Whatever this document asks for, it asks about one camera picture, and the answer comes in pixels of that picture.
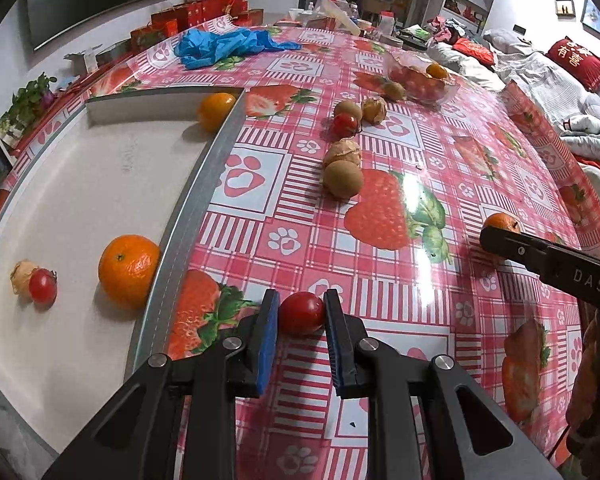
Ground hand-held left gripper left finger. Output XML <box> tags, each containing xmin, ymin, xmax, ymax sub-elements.
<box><xmin>41</xmin><ymin>287</ymin><xmax>281</xmax><ymax>480</ymax></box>

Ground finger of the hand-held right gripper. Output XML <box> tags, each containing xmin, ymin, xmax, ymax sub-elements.
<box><xmin>480</xmin><ymin>226</ymin><xmax>600</xmax><ymax>311</ymax></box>

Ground red cherry tomato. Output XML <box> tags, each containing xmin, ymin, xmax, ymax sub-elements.
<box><xmin>278</xmin><ymin>291</ymin><xmax>327</xmax><ymax>337</ymax></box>
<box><xmin>332</xmin><ymin>112</ymin><xmax>360</xmax><ymax>137</ymax></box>
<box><xmin>28</xmin><ymin>268</ymin><xmax>58</xmax><ymax>306</ymax></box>

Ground person's right hand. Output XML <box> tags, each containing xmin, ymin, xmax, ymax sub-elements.
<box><xmin>566</xmin><ymin>310</ymin><xmax>600</xmax><ymax>461</ymax></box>

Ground grey blanket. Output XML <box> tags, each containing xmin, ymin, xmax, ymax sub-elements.
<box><xmin>427</xmin><ymin>27</ymin><xmax>600</xmax><ymax>161</ymax></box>

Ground pile of cherry tomatoes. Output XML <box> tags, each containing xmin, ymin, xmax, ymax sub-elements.
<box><xmin>392</xmin><ymin>67</ymin><xmax>448</xmax><ymax>103</ymax></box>

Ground white tray with metal rim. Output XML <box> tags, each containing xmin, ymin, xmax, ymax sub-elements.
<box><xmin>0</xmin><ymin>87</ymin><xmax>246</xmax><ymax>461</ymax></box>

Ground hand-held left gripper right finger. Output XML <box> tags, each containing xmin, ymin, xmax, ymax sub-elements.
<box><xmin>322</xmin><ymin>288</ymin><xmax>565</xmax><ymax>480</ymax></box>

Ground green potted plant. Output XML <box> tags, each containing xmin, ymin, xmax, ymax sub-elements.
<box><xmin>0</xmin><ymin>74</ymin><xmax>58</xmax><ymax>133</ymax></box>

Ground blue disposable gloves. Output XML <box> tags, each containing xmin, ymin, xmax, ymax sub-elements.
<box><xmin>174</xmin><ymin>27</ymin><xmax>303</xmax><ymax>71</ymax></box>

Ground black television screen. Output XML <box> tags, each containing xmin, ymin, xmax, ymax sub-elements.
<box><xmin>26</xmin><ymin>0</ymin><xmax>188</xmax><ymax>52</ymax></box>

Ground red cloth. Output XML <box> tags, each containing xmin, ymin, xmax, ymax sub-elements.
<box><xmin>452</xmin><ymin>37</ymin><xmax>496</xmax><ymax>66</ymax></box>

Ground red embroidered pillow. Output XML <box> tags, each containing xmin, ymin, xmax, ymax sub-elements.
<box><xmin>545</xmin><ymin>36</ymin><xmax>600</xmax><ymax>92</ymax></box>

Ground strawberry print red tablecloth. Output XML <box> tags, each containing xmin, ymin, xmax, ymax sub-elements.
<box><xmin>0</xmin><ymin>22</ymin><xmax>600</xmax><ymax>480</ymax></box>

